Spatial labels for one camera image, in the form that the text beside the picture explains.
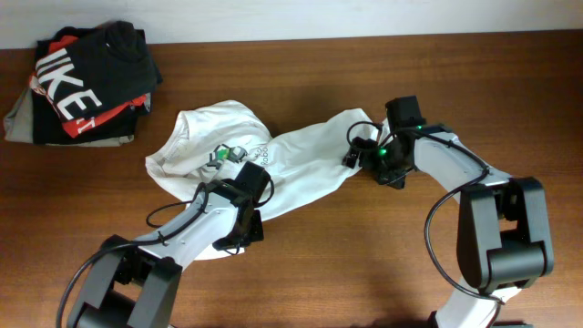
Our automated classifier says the black Nike t-shirt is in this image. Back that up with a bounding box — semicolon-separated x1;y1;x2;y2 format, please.
30;21;161;122

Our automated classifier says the grey folded garment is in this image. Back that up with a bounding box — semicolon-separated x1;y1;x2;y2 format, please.
4;87;134;148

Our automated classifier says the white t-shirt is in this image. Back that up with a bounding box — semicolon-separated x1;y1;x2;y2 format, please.
145;99;393;261

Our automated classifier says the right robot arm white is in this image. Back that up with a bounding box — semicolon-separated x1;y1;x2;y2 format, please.
385;96;554;328

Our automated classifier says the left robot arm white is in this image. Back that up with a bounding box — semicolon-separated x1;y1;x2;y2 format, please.
56;162;273;327

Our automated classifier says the black folded garment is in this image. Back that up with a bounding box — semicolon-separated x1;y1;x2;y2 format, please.
32;91;151;145

